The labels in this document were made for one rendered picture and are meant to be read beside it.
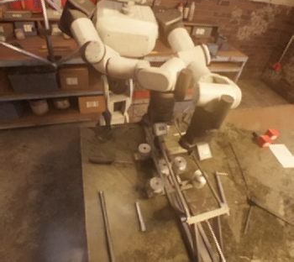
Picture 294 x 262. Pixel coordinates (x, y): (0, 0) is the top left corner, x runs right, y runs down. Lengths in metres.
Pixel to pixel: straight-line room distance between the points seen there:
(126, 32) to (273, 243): 0.96
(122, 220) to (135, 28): 0.73
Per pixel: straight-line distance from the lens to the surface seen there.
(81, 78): 2.02
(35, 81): 2.07
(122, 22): 0.86
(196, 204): 0.62
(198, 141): 0.64
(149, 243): 0.73
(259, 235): 0.87
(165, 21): 0.92
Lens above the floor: 1.57
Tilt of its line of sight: 40 degrees down
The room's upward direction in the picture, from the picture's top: 9 degrees clockwise
